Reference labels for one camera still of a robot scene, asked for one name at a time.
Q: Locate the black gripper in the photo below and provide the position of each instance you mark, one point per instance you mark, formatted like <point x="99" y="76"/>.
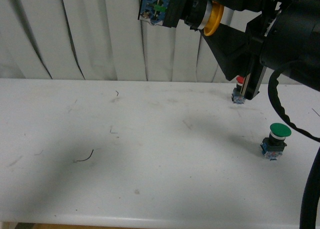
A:
<point x="239" y="53"/>

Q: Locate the yellow mushroom push button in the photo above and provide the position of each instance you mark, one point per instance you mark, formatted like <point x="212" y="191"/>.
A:
<point x="203" y="15"/>

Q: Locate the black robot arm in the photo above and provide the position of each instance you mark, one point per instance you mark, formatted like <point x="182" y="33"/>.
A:
<point x="285" y="33"/>

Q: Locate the red mushroom push button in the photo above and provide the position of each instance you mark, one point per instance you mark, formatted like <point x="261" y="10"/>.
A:
<point x="236" y="95"/>

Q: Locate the green mushroom push button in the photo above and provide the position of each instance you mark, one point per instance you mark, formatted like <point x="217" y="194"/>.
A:
<point x="272" y="147"/>

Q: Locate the white curtain backdrop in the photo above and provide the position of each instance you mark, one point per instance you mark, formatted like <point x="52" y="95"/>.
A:
<point x="98" y="40"/>

